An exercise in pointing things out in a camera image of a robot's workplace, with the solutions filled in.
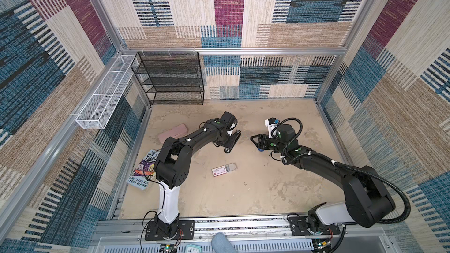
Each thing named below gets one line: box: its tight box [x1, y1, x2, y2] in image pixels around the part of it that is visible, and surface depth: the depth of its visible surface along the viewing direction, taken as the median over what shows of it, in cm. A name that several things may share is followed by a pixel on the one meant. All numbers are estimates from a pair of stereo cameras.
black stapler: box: [220, 129, 242, 154], surface depth 87 cm
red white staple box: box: [211, 165, 228, 178], surface depth 91 cm
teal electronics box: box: [184, 243, 203, 253], surface depth 69 cm
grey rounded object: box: [211, 231, 238, 253], surface depth 70 cm
